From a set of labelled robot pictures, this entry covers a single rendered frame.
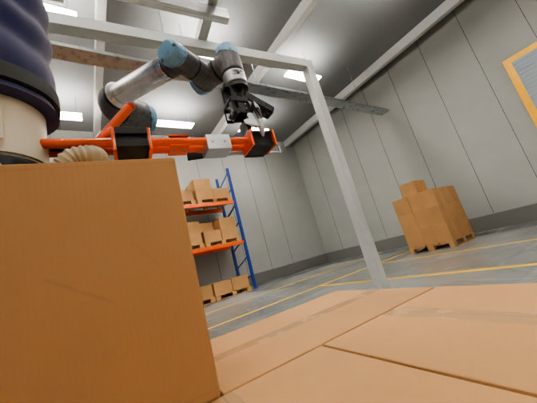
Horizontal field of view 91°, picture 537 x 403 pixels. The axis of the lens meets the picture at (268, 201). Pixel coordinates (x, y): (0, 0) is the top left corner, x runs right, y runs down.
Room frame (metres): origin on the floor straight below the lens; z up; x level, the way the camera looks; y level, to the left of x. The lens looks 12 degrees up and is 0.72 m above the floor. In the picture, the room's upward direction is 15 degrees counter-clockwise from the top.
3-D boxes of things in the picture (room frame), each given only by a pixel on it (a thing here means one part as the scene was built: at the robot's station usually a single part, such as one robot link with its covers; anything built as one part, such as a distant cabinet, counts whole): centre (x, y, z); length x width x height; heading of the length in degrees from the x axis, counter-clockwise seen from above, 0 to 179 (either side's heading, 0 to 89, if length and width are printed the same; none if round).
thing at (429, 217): (6.73, -3.80, 0.87); 1.20 x 1.01 x 1.74; 126
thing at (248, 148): (0.76, -0.02, 1.07); 0.08 x 0.07 x 0.05; 119
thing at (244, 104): (0.76, 0.01, 1.22); 0.09 x 0.08 x 0.12; 120
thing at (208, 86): (0.79, 0.10, 1.38); 0.11 x 0.11 x 0.08; 63
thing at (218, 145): (0.70, 0.10, 1.07); 0.07 x 0.07 x 0.04; 29
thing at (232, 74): (0.76, 0.00, 1.30); 0.08 x 0.08 x 0.05
